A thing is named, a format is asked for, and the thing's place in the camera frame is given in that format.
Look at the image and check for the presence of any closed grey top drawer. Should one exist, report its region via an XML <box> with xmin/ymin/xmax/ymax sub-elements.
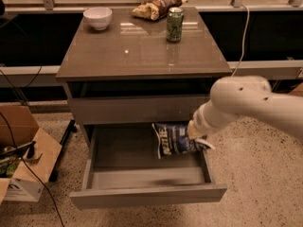
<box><xmin>68</xmin><ymin>95</ymin><xmax>208</xmax><ymax>125</ymax></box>

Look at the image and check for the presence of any white bowl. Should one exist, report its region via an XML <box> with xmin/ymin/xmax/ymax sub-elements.
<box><xmin>83</xmin><ymin>7</ymin><xmax>113</xmax><ymax>30</ymax></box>

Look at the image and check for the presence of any white cable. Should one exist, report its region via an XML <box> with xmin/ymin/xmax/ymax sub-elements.
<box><xmin>230</xmin><ymin>3</ymin><xmax>250</xmax><ymax>78</ymax></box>

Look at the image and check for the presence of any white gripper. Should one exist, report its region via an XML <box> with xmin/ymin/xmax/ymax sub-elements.
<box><xmin>187</xmin><ymin>100</ymin><xmax>239</xmax><ymax>139</ymax></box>

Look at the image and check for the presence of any open grey middle drawer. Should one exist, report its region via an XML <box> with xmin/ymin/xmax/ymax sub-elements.
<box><xmin>70</xmin><ymin>124</ymin><xmax>227</xmax><ymax>209</ymax></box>

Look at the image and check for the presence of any green soda can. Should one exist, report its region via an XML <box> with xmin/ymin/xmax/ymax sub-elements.
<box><xmin>166</xmin><ymin>7</ymin><xmax>184</xmax><ymax>43</ymax></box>

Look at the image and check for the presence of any brown chip bag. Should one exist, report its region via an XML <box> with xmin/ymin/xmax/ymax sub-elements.
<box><xmin>131</xmin><ymin>0</ymin><xmax>187</xmax><ymax>21</ymax></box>

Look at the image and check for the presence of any cardboard box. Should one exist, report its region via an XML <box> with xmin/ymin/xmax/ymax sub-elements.
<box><xmin>0</xmin><ymin>106</ymin><xmax>62</xmax><ymax>204</ymax></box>

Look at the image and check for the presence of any black metal bar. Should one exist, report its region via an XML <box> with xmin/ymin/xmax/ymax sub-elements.
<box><xmin>49</xmin><ymin>119</ymin><xmax>77</xmax><ymax>183</ymax></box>

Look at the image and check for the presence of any blue chip bag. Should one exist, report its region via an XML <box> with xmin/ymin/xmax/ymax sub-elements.
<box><xmin>152</xmin><ymin>123</ymin><xmax>215</xmax><ymax>159</ymax></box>

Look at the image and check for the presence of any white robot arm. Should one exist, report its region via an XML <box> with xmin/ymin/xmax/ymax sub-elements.
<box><xmin>187</xmin><ymin>76</ymin><xmax>303</xmax><ymax>141</ymax></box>

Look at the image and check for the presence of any black cable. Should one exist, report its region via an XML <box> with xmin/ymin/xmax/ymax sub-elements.
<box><xmin>0</xmin><ymin>111</ymin><xmax>65</xmax><ymax>227</ymax></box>

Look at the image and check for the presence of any grey drawer cabinet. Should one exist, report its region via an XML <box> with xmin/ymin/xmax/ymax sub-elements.
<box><xmin>57</xmin><ymin>8</ymin><xmax>231</xmax><ymax>141</ymax></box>

